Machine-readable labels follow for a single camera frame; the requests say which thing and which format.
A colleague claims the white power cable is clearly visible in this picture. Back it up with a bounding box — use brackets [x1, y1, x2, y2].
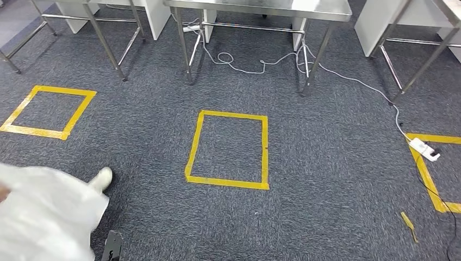
[182, 18, 413, 143]

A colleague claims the thin black floor cable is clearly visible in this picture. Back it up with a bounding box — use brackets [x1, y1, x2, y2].
[414, 147, 461, 261]

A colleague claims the white partition panel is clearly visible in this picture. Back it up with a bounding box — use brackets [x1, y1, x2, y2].
[55, 0, 172, 41]
[354, 0, 461, 65]

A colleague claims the person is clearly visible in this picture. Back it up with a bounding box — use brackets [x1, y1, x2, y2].
[0, 163, 114, 261]

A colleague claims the yellow tape scrap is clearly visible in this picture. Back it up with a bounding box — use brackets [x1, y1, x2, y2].
[400, 212, 419, 244]

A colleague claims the steel workbench table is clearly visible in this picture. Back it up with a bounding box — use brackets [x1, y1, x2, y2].
[163, 0, 353, 97]

